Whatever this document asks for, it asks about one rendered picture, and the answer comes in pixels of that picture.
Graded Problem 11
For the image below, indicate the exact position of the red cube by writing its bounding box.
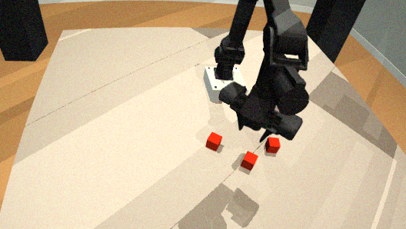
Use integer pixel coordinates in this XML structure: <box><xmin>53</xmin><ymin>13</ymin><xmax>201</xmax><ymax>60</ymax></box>
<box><xmin>265</xmin><ymin>137</ymin><xmax>281</xmax><ymax>153</ymax></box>
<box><xmin>205</xmin><ymin>132</ymin><xmax>222</xmax><ymax>151</ymax></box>
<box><xmin>241</xmin><ymin>151</ymin><xmax>258</xmax><ymax>171</ymax></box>

